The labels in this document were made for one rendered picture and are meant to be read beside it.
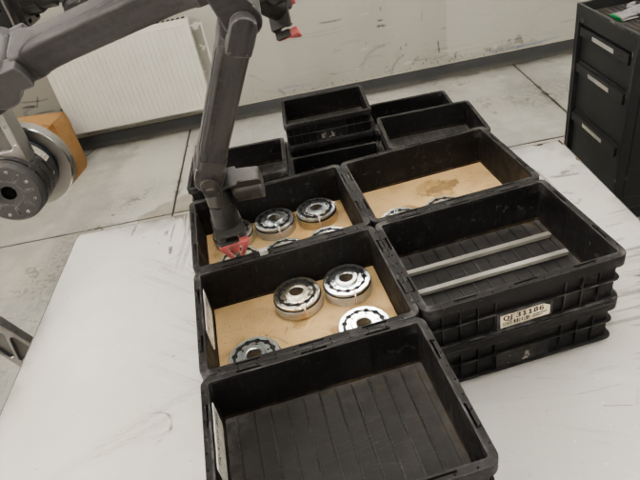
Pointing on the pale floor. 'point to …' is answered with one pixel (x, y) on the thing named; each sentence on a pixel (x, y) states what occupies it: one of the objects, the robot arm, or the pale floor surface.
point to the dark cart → (607, 98)
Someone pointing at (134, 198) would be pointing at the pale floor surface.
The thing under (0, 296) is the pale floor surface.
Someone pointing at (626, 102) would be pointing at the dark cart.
